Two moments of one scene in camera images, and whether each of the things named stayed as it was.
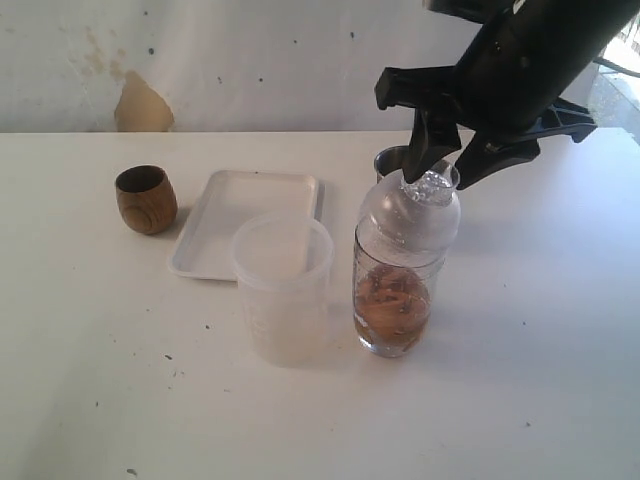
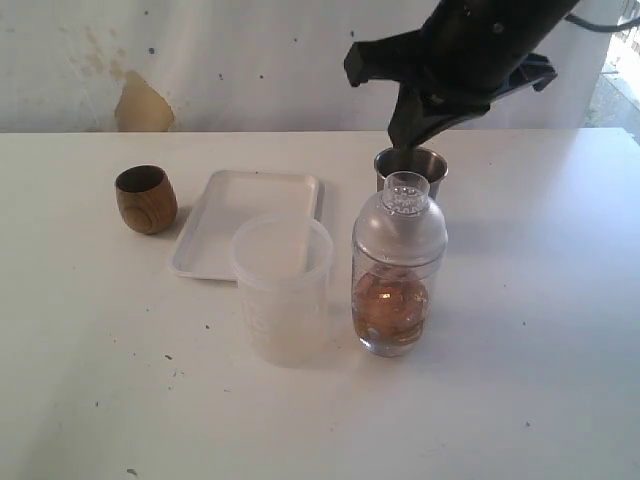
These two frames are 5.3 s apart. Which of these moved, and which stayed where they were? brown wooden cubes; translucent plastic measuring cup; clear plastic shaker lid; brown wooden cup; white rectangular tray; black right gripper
Moved: black right gripper; clear plastic shaker lid
Stayed: brown wooden cup; brown wooden cubes; white rectangular tray; translucent plastic measuring cup
